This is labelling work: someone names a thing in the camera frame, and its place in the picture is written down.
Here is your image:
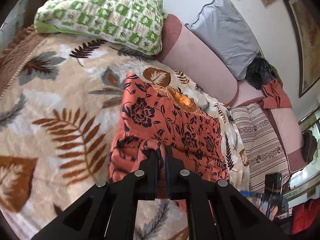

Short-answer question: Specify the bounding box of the red cloth in background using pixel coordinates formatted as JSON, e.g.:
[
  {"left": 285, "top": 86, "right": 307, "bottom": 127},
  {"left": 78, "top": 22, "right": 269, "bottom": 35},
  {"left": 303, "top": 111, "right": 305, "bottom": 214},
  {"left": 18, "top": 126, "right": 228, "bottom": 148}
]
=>
[{"left": 291, "top": 198, "right": 320, "bottom": 235}]

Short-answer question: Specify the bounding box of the leaf-pattern beige blanket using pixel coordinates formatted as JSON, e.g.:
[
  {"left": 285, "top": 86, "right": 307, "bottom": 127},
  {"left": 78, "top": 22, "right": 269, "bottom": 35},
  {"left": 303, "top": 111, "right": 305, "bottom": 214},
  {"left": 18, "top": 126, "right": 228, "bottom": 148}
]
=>
[{"left": 1, "top": 34, "right": 249, "bottom": 239}]

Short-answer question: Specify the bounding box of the framed painting on wall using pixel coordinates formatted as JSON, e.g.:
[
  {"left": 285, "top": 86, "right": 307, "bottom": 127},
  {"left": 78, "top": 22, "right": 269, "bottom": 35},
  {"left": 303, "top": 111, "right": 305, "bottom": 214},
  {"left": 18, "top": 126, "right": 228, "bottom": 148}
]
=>
[{"left": 283, "top": 0, "right": 319, "bottom": 98}]

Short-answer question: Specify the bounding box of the pink bolster cushion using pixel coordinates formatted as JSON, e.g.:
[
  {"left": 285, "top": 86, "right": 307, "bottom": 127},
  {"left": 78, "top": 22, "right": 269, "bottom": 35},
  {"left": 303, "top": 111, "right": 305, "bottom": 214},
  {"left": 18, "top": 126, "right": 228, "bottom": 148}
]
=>
[{"left": 155, "top": 14, "right": 239, "bottom": 106}]

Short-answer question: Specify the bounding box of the green checkered pillow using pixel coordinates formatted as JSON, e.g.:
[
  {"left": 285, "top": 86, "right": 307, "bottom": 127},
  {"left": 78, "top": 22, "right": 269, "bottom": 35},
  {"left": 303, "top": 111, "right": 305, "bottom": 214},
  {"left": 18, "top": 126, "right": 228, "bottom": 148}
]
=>
[{"left": 34, "top": 0, "right": 164, "bottom": 55}]

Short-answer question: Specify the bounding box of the pink bolster at right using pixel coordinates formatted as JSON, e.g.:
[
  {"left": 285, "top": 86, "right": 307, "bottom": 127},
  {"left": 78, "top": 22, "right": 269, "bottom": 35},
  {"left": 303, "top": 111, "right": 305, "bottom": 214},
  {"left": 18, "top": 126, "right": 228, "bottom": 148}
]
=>
[{"left": 232, "top": 80, "right": 308, "bottom": 174}]

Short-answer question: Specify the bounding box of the orange-red crumpled cloth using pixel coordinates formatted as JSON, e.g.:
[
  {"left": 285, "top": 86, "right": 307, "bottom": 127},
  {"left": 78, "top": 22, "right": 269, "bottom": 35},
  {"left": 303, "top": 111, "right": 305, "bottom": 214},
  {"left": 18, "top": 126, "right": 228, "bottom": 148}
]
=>
[{"left": 262, "top": 79, "right": 292, "bottom": 109}]

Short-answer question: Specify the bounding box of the grey pillow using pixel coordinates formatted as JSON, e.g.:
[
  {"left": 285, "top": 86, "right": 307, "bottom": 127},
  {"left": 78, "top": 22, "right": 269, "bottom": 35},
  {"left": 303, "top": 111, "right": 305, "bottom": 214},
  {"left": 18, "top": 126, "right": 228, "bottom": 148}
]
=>
[{"left": 185, "top": 0, "right": 260, "bottom": 80}]

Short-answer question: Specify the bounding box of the brown quilted bedspread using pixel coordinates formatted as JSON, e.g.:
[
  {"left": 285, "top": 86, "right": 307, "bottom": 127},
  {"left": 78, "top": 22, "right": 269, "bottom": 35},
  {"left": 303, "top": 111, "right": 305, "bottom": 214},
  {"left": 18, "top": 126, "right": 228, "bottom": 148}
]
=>
[{"left": 0, "top": 25, "right": 50, "bottom": 96}]

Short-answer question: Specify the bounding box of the striped floral pillow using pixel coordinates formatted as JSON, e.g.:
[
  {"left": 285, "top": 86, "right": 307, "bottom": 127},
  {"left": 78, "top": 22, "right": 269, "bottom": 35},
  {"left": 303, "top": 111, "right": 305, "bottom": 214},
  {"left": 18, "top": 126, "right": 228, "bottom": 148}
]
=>
[{"left": 231, "top": 103, "right": 289, "bottom": 192}]

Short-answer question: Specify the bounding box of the black fluffy cushion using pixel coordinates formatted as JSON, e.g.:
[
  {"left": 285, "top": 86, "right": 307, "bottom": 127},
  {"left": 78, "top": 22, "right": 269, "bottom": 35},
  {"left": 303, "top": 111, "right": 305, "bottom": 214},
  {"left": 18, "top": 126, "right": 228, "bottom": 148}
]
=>
[{"left": 245, "top": 56, "right": 276, "bottom": 90}]

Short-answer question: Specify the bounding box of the orange floral garment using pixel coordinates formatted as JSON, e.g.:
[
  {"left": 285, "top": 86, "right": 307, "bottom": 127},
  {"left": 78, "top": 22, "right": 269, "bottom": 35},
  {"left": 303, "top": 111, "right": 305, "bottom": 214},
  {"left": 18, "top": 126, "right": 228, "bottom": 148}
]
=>
[{"left": 109, "top": 73, "right": 229, "bottom": 199}]

